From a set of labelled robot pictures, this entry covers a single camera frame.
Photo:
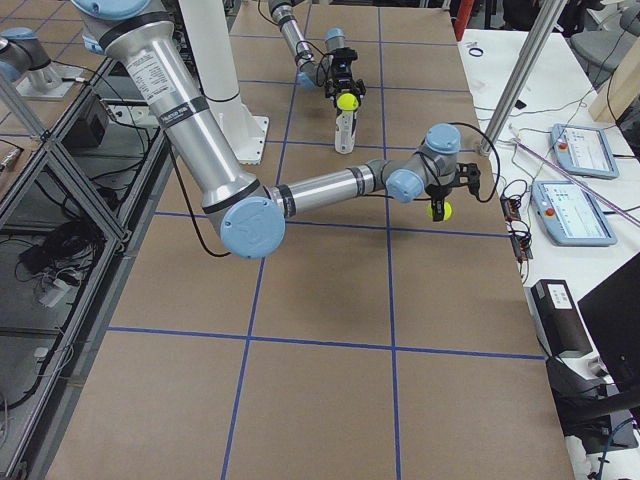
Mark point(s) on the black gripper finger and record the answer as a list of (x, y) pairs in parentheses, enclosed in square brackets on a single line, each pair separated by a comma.
[(440, 210), (359, 90), (330, 90), (432, 207)]

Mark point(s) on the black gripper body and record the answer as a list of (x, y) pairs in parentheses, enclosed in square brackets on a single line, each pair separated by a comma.
[(341, 80), (436, 193)]

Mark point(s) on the yellow tennis ball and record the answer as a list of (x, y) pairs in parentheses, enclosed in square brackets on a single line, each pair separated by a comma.
[(347, 102), (449, 211)]

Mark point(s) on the clear tennis ball can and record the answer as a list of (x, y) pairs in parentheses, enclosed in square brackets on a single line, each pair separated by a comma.
[(345, 131)]

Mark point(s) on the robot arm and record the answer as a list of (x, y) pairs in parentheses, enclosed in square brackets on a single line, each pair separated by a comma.
[(250, 218), (329, 68)]

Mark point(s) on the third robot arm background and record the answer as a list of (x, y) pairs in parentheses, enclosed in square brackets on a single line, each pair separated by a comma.
[(25, 61)]

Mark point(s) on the teach pendant tablet nearer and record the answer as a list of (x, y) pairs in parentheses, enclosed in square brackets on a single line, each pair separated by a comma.
[(570, 215)]

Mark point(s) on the teach pendant tablet farther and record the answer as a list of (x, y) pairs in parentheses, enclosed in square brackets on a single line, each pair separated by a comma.
[(583, 151)]

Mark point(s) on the black box with label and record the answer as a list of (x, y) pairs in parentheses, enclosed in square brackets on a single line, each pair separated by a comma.
[(558, 323)]

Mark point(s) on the black monitor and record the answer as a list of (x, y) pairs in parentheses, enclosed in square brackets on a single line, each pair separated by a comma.
[(611, 314)]

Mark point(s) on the small electronics board with wires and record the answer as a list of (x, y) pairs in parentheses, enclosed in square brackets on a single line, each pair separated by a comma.
[(518, 230)]

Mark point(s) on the white pedestal column with base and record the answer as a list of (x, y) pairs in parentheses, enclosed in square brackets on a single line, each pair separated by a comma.
[(209, 40)]

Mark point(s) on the aluminium frame post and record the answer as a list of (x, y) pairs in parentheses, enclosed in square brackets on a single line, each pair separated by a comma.
[(528, 55)]

